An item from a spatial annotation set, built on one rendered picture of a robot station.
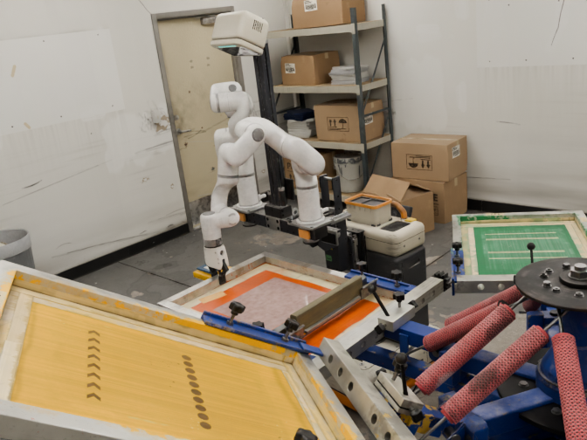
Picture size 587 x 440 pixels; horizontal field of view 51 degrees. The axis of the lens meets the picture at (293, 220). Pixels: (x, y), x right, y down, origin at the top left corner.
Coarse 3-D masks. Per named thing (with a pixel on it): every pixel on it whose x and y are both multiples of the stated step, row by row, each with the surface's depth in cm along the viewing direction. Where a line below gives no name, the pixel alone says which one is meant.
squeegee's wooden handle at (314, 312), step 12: (360, 276) 225; (336, 288) 218; (348, 288) 220; (360, 288) 226; (324, 300) 211; (336, 300) 216; (348, 300) 221; (300, 312) 204; (312, 312) 207; (324, 312) 212; (300, 324) 204; (312, 324) 208
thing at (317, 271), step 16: (256, 256) 272; (272, 256) 270; (240, 272) 262; (304, 272) 257; (320, 272) 250; (336, 272) 247; (192, 288) 247; (208, 288) 250; (160, 304) 236; (176, 304) 235
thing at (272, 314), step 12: (228, 288) 252; (216, 300) 242; (228, 300) 241; (240, 300) 240; (252, 300) 239; (264, 300) 238; (216, 312) 233; (228, 312) 232; (252, 312) 230; (264, 312) 229; (276, 312) 228; (288, 312) 227; (276, 324) 219; (324, 324) 216; (312, 336) 209; (324, 336) 208; (336, 336) 207
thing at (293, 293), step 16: (272, 272) 262; (240, 288) 251; (256, 288) 249; (272, 288) 248; (288, 288) 246; (304, 288) 245; (320, 288) 243; (288, 304) 233; (304, 304) 232; (368, 304) 227; (336, 320) 217; (352, 320) 216
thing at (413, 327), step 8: (400, 328) 191; (408, 328) 191; (416, 328) 190; (424, 328) 190; (432, 328) 189; (384, 336) 197; (392, 336) 195; (408, 336) 190; (416, 336) 188; (424, 336) 186; (416, 344) 189
